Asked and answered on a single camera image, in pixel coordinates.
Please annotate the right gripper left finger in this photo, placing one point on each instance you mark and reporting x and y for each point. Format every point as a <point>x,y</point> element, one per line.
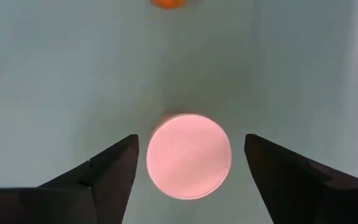
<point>73,199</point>

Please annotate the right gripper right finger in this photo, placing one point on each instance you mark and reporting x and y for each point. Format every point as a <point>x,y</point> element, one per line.
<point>306,193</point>

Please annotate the orange pill bottle white cap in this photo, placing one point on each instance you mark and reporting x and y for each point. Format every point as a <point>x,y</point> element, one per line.
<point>188,155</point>
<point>168,3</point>

